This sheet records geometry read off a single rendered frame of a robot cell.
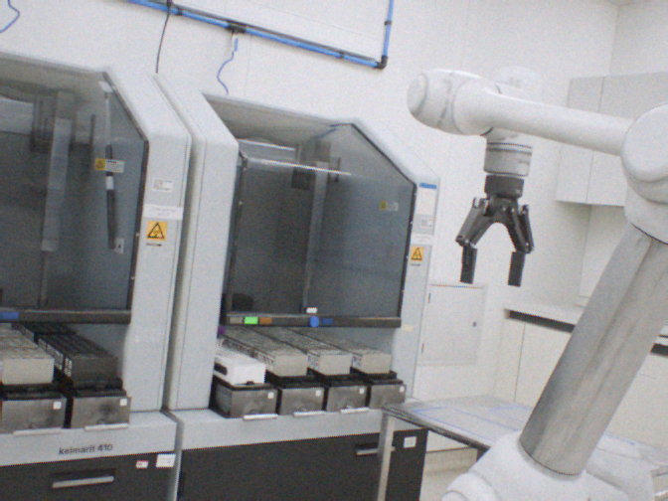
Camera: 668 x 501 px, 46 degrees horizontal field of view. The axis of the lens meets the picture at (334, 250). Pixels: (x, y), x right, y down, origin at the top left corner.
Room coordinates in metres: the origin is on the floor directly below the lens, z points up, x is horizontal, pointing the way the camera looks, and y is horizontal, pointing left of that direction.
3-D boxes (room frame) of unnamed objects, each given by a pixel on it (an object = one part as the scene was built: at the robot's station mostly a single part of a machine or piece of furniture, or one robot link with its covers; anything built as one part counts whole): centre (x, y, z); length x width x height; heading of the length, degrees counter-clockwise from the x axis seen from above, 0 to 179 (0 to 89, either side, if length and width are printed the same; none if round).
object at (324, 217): (2.41, 0.16, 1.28); 0.61 x 0.51 x 0.63; 126
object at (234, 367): (2.16, 0.27, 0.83); 0.30 x 0.10 x 0.06; 36
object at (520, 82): (1.53, -0.30, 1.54); 0.13 x 0.11 x 0.16; 120
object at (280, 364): (2.17, 0.09, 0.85); 0.12 x 0.02 x 0.06; 127
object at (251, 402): (2.27, 0.35, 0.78); 0.73 x 0.14 x 0.09; 36
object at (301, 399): (2.36, 0.22, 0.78); 0.73 x 0.14 x 0.09; 36
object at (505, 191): (1.54, -0.31, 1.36); 0.08 x 0.07 x 0.09; 126
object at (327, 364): (2.26, -0.04, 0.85); 0.12 x 0.02 x 0.06; 126
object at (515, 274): (1.58, -0.37, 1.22); 0.03 x 0.01 x 0.07; 36
